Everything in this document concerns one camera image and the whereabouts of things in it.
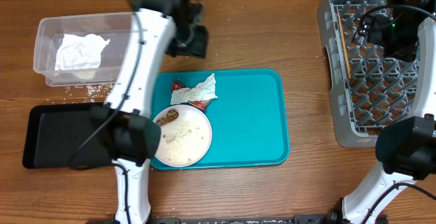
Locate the teal serving tray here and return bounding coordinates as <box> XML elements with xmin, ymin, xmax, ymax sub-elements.
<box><xmin>147</xmin><ymin>68</ymin><xmax>291</xmax><ymax>171</ymax></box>

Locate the clear plastic bin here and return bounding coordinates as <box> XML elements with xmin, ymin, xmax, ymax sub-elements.
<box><xmin>33</xmin><ymin>12</ymin><xmax>132</xmax><ymax>86</ymax></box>

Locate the wooden chopstick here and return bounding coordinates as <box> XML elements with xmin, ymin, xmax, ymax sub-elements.
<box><xmin>337</xmin><ymin>10</ymin><xmax>352</xmax><ymax>80</ymax></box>

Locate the brown food scrap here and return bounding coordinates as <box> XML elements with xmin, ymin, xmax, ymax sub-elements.
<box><xmin>155</xmin><ymin>109</ymin><xmax>179</xmax><ymax>127</ymax></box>

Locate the red sauce packet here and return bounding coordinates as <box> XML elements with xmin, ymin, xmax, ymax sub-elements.
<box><xmin>171</xmin><ymin>81</ymin><xmax>212</xmax><ymax>111</ymax></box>

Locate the black tray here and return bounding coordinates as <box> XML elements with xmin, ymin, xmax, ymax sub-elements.
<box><xmin>22</xmin><ymin>103</ymin><xmax>95</xmax><ymax>169</ymax></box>

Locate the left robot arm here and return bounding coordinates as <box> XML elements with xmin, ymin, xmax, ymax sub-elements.
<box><xmin>90</xmin><ymin>0</ymin><xmax>208</xmax><ymax>223</ymax></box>

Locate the white round plate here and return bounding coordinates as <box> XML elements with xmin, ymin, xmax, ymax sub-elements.
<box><xmin>153</xmin><ymin>105</ymin><xmax>213</xmax><ymax>167</ymax></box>

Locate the grey dishwasher rack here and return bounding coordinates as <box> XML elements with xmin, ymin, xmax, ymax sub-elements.
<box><xmin>317</xmin><ymin>0</ymin><xmax>435</xmax><ymax>147</ymax></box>

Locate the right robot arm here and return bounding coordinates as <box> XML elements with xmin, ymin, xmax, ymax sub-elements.
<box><xmin>317</xmin><ymin>0</ymin><xmax>435</xmax><ymax>223</ymax></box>

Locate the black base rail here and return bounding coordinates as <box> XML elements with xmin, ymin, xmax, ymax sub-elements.
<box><xmin>142</xmin><ymin>214</ymin><xmax>389</xmax><ymax>224</ymax></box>

